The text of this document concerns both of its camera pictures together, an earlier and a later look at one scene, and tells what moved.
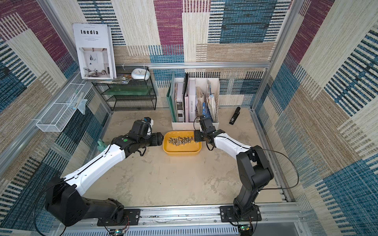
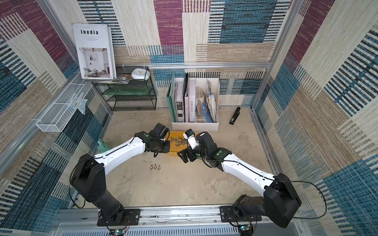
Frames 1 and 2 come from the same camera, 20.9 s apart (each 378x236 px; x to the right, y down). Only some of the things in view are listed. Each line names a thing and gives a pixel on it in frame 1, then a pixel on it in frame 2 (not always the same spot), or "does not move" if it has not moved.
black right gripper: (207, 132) to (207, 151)
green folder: (171, 97) does not move
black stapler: (236, 115) does not move
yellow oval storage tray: (181, 143) does not move
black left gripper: (157, 139) to (167, 149)
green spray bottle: (101, 145) does not move
